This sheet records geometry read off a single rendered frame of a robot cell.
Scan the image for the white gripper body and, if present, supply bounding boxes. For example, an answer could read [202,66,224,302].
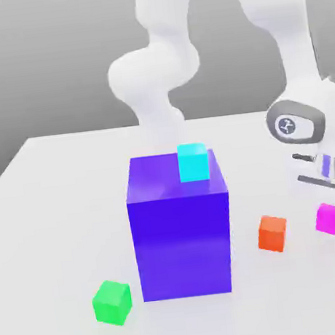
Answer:
[294,169,335,214]

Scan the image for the small magenta cube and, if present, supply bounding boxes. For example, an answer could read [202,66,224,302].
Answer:
[312,201,335,239]

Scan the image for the small orange cube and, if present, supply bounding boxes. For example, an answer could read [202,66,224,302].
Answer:
[254,213,291,255]

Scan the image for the small cyan cube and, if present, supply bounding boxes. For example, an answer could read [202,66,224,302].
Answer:
[176,141,211,184]

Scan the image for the small green cube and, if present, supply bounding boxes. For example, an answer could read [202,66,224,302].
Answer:
[90,277,135,330]

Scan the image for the large purple box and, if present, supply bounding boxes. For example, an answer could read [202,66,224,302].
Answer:
[121,146,240,304]

